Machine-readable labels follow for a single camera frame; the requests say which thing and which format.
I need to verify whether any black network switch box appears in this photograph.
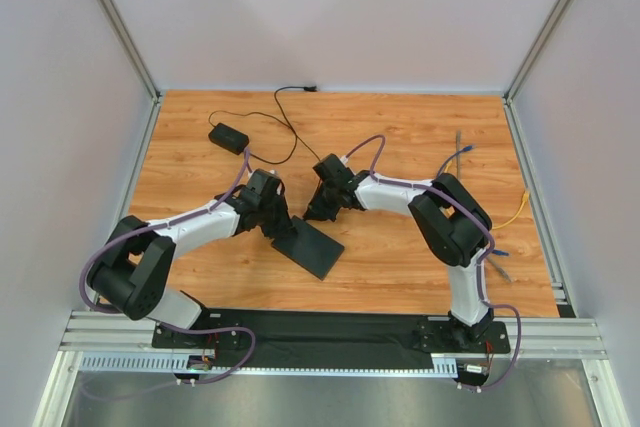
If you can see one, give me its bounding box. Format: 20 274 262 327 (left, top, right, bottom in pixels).
271 216 345 281

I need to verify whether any black power cable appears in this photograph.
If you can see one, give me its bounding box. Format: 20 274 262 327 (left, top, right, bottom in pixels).
207 83 326 166

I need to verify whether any grey ethernet cable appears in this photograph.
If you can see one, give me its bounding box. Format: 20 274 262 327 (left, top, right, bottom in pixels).
453 130 516 284

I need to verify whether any blue ethernet cable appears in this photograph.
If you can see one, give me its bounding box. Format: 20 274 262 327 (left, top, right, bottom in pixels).
432 144 510 259

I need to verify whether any yellow ethernet cable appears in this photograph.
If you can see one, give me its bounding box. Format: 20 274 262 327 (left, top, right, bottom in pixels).
491 189 532 231

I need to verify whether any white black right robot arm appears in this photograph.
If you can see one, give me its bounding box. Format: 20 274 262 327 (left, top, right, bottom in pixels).
304 154 494 342

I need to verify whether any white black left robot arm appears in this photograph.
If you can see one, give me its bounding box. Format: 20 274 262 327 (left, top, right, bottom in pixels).
80 169 293 331

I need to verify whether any black power adapter brick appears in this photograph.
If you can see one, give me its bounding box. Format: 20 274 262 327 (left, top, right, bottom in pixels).
208 123 250 155

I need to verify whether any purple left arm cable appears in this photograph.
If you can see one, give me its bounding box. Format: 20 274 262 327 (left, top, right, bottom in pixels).
79 146 257 388

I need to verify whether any black base plate strip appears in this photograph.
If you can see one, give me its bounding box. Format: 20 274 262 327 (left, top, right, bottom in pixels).
94 303 513 371

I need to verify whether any right aluminium frame post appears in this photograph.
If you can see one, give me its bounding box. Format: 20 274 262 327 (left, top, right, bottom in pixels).
503 0 607 101

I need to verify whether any aluminium frame post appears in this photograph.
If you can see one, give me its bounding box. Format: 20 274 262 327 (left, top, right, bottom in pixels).
503 0 607 101
68 0 163 101

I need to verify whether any white slotted cable duct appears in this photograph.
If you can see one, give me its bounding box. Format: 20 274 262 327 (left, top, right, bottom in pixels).
78 352 461 376

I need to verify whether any aluminium front rail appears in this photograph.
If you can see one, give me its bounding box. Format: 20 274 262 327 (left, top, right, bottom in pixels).
59 311 608 360

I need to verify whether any left aluminium frame post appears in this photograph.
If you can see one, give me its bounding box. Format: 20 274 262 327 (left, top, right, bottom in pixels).
68 0 163 101

